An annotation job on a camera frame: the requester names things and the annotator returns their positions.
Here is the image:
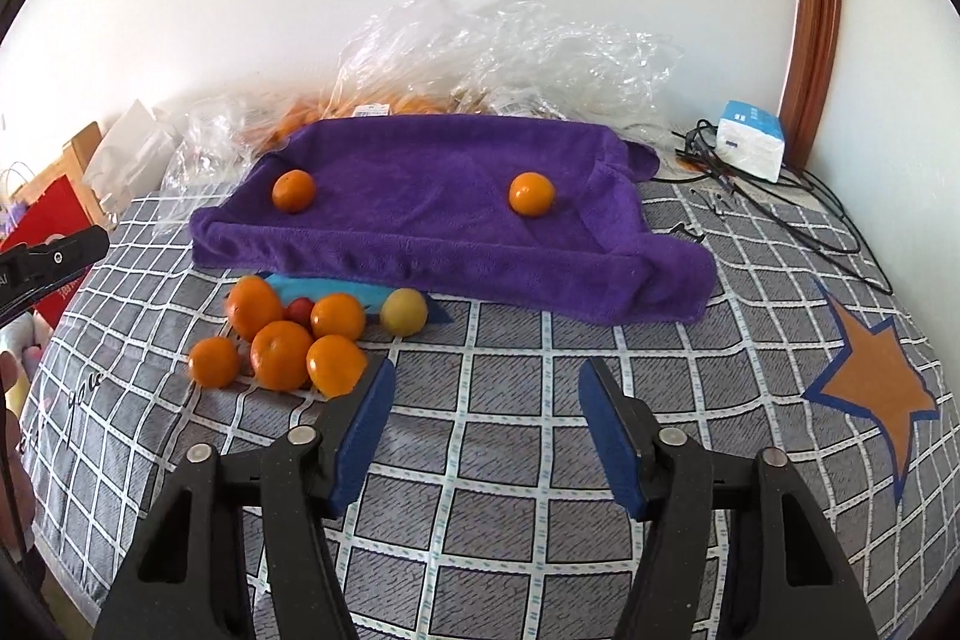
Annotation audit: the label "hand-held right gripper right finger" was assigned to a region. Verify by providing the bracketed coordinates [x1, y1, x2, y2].
[577, 356, 878, 640]

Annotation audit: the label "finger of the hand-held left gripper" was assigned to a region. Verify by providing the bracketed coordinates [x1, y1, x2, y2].
[0, 226, 110, 320]

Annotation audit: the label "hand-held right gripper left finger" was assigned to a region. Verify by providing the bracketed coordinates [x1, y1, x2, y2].
[90, 356, 397, 640]

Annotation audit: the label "large orange tangerine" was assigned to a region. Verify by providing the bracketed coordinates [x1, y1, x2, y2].
[250, 320, 314, 392]

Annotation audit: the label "yellow round fruit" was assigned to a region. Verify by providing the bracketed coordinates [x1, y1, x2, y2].
[380, 287, 429, 336]

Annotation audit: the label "purple towel-lined tray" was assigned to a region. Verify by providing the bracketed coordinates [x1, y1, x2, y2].
[187, 113, 717, 320]

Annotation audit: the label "person's left hand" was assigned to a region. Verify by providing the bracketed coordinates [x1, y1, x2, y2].
[0, 351, 37, 547]

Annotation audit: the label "red paper bag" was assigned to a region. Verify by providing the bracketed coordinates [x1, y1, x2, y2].
[0, 175, 98, 326]

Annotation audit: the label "pastel plush toy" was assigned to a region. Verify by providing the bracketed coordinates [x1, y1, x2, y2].
[0, 310, 53, 401]

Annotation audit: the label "grey checked bedsheet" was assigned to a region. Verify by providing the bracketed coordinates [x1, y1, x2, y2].
[19, 160, 960, 640]

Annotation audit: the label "white plastic bag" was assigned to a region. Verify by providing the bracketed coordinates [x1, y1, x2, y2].
[81, 98, 185, 214]

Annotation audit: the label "clear plastic bag of tangerines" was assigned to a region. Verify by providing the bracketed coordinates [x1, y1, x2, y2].
[154, 89, 466, 236]

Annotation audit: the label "blue white tissue pack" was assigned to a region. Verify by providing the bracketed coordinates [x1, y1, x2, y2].
[714, 100, 788, 184]

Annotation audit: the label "crumpled clear plastic bag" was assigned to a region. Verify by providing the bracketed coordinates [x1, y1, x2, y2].
[330, 0, 683, 146]

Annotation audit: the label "black cables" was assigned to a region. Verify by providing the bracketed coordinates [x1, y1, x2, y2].
[652, 119, 897, 296]

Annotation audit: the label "brown wooden door frame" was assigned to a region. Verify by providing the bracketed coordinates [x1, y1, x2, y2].
[776, 0, 845, 172]

